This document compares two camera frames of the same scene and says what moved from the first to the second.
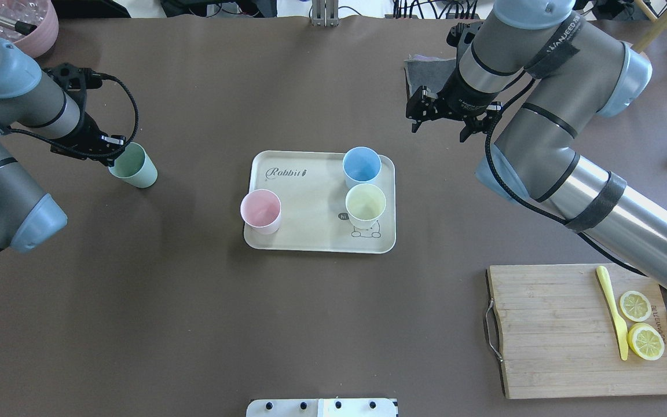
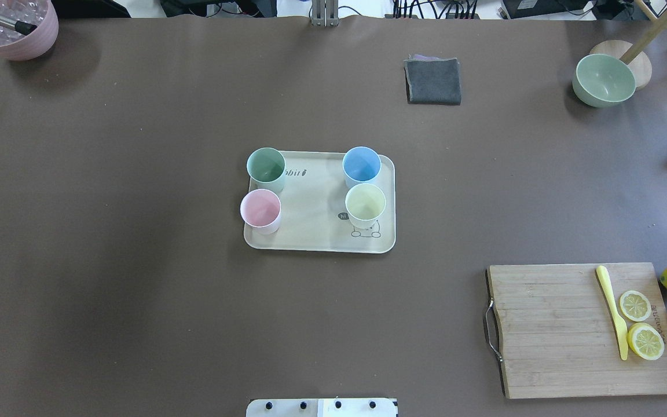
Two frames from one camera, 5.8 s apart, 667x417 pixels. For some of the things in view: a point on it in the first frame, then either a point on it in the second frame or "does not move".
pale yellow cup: [365, 204] does not move
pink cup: [260, 209] does not move
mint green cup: [134, 167] → [266, 168]
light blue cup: [361, 165] does not move
